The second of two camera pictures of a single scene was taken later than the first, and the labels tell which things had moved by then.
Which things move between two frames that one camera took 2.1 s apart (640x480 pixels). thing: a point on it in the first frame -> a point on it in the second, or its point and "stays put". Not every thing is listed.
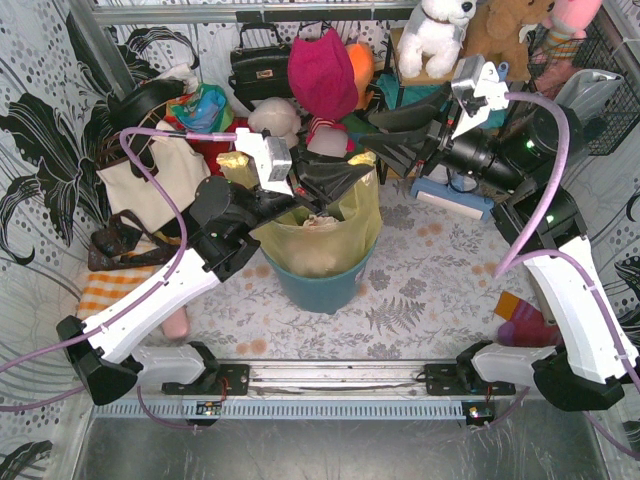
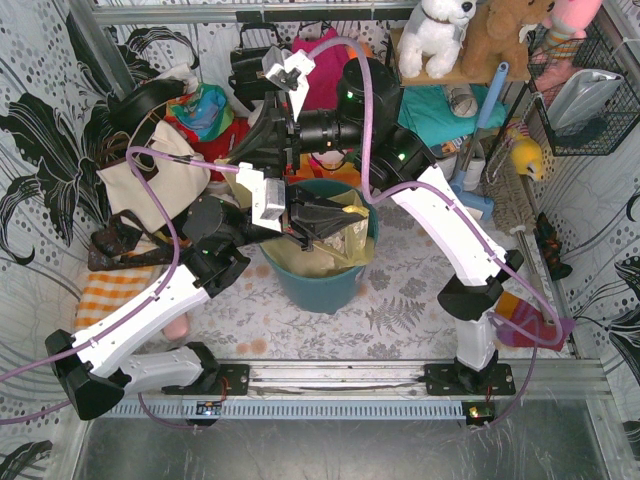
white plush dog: x=434 y=31 stays put
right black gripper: x=435 y=150 -> x=286 y=134
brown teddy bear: x=493 y=33 stays put
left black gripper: x=302 y=182 -> x=291 y=220
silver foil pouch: x=588 y=91 stays put
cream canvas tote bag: x=181 y=168 stays put
